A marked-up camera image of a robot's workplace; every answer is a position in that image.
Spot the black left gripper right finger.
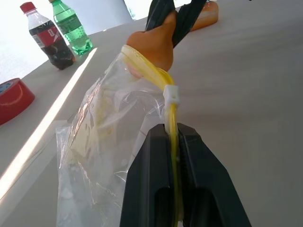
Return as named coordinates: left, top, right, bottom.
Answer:
left=177, top=122, right=252, bottom=227

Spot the red tape roll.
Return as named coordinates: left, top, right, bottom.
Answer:
left=0, top=78, right=36, bottom=126

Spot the clear yellow-zip plastic bag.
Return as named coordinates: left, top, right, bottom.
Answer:
left=55, top=44, right=184, bottom=227

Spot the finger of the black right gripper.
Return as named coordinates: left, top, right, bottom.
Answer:
left=144, top=0, right=176, bottom=32
left=171, top=0, right=207, bottom=48

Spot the green soda bottle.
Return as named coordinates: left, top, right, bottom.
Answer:
left=48, top=0, right=93, bottom=55

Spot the red-label cola bottle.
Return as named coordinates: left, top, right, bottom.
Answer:
left=19, top=1, right=76, bottom=70

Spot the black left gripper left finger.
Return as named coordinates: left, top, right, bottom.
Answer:
left=119, top=123, right=178, bottom=227

